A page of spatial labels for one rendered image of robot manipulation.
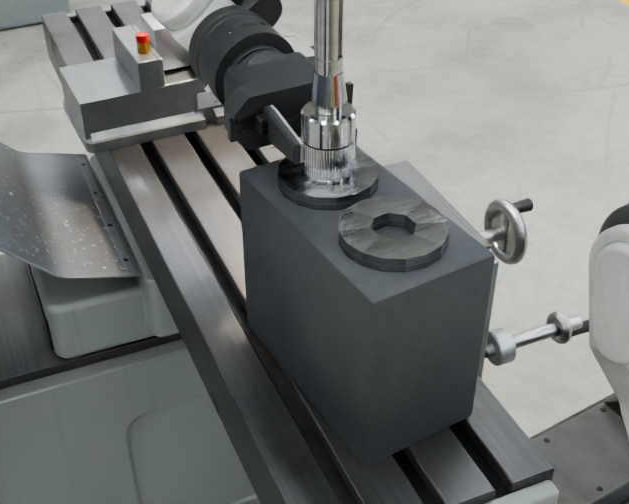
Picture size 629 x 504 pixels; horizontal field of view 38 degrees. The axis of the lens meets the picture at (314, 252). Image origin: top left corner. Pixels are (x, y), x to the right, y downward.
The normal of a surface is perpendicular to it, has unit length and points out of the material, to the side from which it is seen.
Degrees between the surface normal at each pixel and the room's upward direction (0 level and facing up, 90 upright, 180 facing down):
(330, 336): 90
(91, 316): 90
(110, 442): 90
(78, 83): 0
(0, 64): 0
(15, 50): 0
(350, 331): 90
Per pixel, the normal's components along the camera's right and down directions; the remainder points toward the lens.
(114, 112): 0.43, 0.54
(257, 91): 0.04, -0.77
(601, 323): -0.85, 0.31
